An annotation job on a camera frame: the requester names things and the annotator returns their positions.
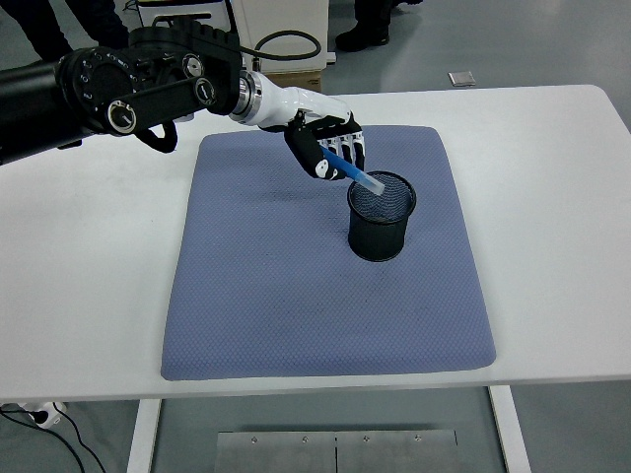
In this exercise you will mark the blue marker with clear cap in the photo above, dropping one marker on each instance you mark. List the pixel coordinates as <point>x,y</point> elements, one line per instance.
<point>352,171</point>

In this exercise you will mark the blue textured mat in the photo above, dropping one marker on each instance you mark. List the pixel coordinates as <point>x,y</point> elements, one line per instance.
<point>305,305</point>

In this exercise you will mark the white power strip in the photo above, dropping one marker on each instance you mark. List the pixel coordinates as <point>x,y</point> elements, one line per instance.
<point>47,414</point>

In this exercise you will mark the low white appliance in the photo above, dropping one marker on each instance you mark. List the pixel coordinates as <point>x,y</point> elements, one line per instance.
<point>222,10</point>

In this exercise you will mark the grey metal plate with screws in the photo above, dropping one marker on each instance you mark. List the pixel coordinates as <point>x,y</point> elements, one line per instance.
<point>296,453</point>

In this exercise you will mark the cardboard box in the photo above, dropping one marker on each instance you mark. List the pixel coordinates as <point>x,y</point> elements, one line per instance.
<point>305,81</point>

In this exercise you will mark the person with black boots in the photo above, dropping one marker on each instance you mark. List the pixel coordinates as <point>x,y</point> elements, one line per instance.
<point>362,34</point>

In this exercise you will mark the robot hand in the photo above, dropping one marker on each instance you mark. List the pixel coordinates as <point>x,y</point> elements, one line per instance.
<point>291,106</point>

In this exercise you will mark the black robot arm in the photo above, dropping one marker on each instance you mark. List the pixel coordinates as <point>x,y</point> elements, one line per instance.
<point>123,84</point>

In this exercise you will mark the small grey floor plate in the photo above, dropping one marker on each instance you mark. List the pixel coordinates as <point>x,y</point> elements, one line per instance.
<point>463,79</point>

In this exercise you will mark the white table leg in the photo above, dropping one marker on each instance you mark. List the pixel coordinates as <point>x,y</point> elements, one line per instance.
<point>143,438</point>
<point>510,433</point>

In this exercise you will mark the black mesh pen holder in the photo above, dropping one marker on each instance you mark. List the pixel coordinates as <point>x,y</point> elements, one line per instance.
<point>377,236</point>

